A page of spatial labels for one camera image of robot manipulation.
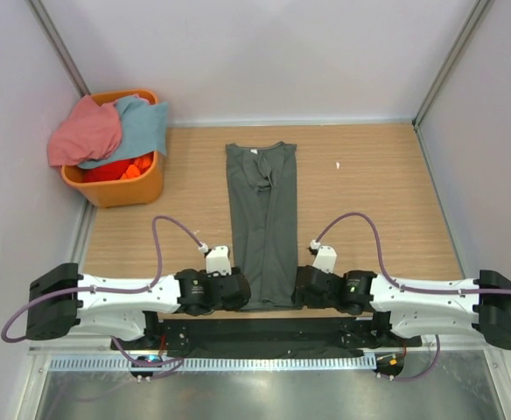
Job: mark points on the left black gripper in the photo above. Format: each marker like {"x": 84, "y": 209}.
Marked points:
{"x": 220, "y": 276}

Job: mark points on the slotted cable duct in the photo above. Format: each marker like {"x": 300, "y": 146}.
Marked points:
{"x": 116, "y": 363}

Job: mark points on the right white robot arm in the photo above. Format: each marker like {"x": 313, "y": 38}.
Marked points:
{"x": 478, "y": 307}

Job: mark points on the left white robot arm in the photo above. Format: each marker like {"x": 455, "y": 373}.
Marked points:
{"x": 104, "y": 306}

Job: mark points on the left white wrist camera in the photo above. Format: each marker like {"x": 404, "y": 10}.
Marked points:
{"x": 217, "y": 260}

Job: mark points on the dark grey t shirt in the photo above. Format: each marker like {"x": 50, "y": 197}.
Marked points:
{"x": 263, "y": 199}

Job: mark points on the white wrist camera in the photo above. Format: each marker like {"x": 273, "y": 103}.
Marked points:
{"x": 217, "y": 260}
{"x": 325, "y": 257}

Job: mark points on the red orange t shirt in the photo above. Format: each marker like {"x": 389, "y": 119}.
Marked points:
{"x": 120, "y": 170}

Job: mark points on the pink t shirt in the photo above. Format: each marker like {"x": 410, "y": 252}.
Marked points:
{"x": 91, "y": 132}

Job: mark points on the light blue t shirt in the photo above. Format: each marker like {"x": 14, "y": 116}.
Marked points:
{"x": 143, "y": 130}

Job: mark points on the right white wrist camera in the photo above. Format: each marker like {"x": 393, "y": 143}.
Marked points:
{"x": 325, "y": 257}

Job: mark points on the orange plastic tub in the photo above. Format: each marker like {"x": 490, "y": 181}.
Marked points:
{"x": 142, "y": 190}

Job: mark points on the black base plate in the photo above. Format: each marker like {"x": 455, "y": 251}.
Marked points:
{"x": 268, "y": 338}

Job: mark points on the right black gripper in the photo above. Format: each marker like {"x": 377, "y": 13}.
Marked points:
{"x": 300, "y": 299}

